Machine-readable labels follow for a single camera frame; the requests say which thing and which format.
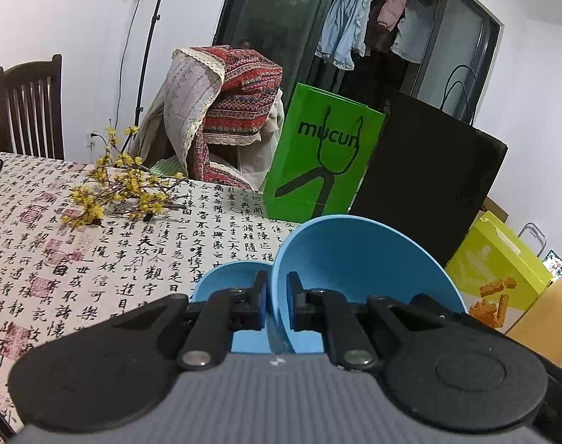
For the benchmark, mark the grey metal frame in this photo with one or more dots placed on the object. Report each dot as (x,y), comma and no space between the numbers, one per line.
(533,236)

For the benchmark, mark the yellow flower branch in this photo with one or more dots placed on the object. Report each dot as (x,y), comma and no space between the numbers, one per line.
(124,185)

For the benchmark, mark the dark wooden chair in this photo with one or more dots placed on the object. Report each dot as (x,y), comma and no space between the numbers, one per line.
(27,111)

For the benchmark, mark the yellow-green snack box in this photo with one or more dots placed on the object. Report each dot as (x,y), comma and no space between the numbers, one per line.
(493,259)

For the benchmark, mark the black paper bag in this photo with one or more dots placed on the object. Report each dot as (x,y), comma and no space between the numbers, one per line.
(424,180)

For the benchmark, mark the calligraphy printed tablecloth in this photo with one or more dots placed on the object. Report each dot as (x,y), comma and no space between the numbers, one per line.
(77,259)

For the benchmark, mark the hanging pink garment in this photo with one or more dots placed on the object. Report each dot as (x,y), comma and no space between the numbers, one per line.
(392,9)

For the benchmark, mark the red patterned blanket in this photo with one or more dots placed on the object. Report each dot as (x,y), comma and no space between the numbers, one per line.
(244,92)

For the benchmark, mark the brown cardboard box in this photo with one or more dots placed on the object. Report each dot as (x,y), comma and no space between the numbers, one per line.
(496,210)

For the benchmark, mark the studio light on stand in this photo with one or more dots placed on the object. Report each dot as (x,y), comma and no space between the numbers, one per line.
(152,23)

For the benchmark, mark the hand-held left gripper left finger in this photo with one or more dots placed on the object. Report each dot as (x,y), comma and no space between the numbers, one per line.
(253,305)

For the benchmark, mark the green paper bag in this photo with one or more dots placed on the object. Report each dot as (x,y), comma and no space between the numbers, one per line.
(299,166)

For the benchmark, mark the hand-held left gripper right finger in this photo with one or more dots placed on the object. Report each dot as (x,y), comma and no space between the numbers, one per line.
(299,305)

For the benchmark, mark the blue bowl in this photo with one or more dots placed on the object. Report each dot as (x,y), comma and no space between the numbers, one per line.
(364,259)
(225,277)

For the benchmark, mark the white wall socket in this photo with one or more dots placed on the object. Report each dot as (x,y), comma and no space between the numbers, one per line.
(92,136)

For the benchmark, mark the small lit screen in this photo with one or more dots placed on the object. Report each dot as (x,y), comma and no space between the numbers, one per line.
(556,264)

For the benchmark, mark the dark sliding glass door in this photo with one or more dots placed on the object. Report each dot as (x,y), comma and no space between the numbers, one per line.
(262,18)

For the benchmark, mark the hanging light blue shirt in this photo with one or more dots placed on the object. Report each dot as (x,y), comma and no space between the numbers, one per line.
(345,23)

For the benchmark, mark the green checked cushion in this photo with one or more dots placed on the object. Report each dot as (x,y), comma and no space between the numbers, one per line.
(170,167)

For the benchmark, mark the hanging white garment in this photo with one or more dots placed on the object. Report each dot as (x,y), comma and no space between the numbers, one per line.
(415,32)

